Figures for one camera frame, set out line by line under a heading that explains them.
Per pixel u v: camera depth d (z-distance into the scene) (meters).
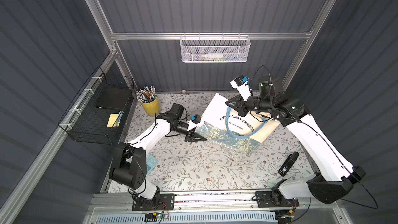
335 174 0.35
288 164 0.81
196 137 0.71
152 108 1.01
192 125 0.68
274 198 0.67
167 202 0.73
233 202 0.74
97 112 0.76
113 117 0.74
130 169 0.44
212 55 0.90
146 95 0.99
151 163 0.84
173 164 0.85
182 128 0.71
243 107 0.57
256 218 0.70
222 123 0.68
